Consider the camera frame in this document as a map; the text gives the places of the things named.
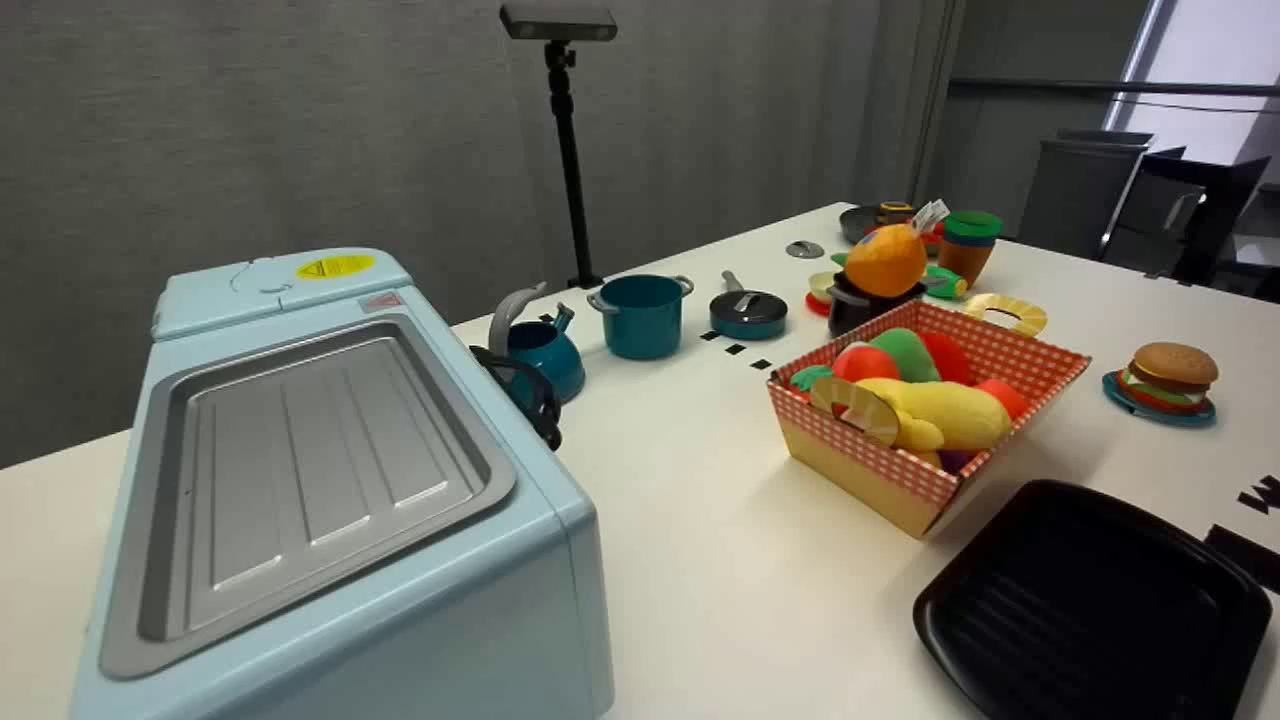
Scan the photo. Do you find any teal toy pot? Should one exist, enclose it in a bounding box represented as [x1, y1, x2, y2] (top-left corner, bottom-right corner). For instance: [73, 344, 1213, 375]
[585, 273, 702, 362]

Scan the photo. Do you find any teal toy kettle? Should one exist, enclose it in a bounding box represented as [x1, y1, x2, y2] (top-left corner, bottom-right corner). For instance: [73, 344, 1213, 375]
[486, 281, 589, 405]

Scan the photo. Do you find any black toy saucepan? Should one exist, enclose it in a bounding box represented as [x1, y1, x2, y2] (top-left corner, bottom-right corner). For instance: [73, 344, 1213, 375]
[824, 267, 934, 338]

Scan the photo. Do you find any red tomato plush toy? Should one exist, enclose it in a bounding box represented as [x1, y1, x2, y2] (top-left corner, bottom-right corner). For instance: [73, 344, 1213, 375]
[831, 338, 904, 386]

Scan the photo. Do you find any toy bread slice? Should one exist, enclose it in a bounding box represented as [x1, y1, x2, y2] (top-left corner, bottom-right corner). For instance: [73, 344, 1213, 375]
[809, 370, 904, 451]

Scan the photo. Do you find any orange checked cardboard box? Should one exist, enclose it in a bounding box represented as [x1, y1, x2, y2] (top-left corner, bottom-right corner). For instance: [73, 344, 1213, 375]
[766, 296, 1096, 544]

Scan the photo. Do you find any green plush fruit toy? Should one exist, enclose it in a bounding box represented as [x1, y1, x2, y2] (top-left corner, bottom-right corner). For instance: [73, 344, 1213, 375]
[872, 324, 946, 386]

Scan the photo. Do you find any red plush fruit toy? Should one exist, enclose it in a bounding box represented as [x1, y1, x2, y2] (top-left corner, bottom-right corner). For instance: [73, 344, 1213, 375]
[920, 326, 982, 386]

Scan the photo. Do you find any yellow banana plush toy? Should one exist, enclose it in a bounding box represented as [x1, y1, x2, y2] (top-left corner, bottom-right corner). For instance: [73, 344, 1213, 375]
[853, 375, 1016, 455]

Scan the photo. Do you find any green yellow toy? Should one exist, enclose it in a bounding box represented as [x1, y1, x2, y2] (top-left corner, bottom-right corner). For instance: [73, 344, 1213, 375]
[920, 259, 974, 303]

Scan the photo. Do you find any light blue toy oven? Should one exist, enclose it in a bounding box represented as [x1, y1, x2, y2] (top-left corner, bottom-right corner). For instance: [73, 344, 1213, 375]
[70, 244, 616, 720]

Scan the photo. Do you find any small orange plush toy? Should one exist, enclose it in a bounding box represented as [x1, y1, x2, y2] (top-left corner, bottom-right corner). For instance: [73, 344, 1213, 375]
[977, 375, 1035, 423]

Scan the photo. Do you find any toy burger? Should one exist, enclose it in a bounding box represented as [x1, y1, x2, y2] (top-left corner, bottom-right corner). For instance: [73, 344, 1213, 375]
[1116, 338, 1226, 416]

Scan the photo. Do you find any small dark frying pan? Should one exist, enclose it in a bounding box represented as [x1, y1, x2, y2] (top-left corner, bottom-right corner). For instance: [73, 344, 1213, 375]
[703, 267, 794, 344]

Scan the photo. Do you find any dark round plate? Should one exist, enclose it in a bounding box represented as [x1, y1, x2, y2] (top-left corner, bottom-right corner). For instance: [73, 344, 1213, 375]
[836, 195, 920, 247]

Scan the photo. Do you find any jar with green lid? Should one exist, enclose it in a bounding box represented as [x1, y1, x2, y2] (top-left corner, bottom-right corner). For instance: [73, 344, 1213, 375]
[936, 208, 1008, 293]

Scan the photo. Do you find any gray office chair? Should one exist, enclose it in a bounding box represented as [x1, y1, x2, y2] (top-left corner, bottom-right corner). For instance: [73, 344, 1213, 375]
[1016, 129, 1159, 259]

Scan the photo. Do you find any black grill tray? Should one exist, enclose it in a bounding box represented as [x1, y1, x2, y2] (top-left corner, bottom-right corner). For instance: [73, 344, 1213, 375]
[914, 475, 1278, 720]

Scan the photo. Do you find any small teal plate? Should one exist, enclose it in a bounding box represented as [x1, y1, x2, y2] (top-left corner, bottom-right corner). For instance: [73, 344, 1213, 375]
[1102, 367, 1222, 432]

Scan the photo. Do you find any black office chair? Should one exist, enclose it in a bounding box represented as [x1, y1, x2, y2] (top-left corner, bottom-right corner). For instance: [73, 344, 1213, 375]
[1102, 143, 1278, 286]

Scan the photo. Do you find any black camera stand pole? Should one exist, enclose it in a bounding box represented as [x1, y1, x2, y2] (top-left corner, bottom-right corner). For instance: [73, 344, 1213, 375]
[539, 35, 605, 293]

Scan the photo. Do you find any black stereo camera bar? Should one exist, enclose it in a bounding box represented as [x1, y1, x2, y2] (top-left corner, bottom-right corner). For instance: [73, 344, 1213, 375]
[495, 0, 622, 45]

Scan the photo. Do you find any yellow ring toy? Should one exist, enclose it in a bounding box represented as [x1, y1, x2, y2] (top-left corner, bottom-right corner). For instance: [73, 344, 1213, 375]
[959, 286, 1054, 338]

